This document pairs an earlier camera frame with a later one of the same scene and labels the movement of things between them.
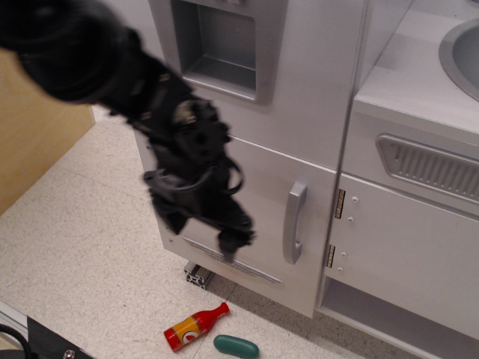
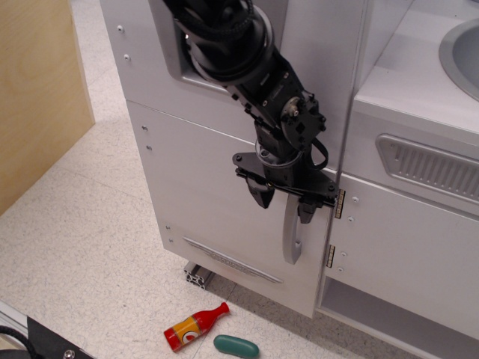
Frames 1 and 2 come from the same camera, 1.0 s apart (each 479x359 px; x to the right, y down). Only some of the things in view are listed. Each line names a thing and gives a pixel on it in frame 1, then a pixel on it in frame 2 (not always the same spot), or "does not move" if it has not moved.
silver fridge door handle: [293, 250] does not move
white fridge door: [290, 202] does not move
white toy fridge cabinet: [281, 74] does not move
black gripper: [195, 179] → [287, 170]
